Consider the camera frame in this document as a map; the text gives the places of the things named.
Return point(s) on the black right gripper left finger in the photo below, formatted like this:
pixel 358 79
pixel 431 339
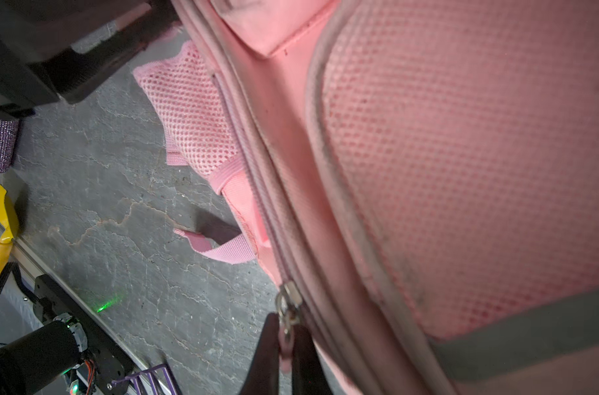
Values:
pixel 264 372

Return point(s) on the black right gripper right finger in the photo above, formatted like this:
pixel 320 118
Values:
pixel 308 377

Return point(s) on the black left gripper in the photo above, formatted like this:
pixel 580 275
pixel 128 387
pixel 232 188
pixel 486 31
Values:
pixel 52 50

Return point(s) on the pink school backpack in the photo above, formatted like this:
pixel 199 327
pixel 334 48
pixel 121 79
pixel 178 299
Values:
pixel 420 179

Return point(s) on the purple toy garden fork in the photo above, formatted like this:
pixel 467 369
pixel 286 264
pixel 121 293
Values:
pixel 156 380

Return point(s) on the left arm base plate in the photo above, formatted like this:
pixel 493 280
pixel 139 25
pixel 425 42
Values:
pixel 111 362

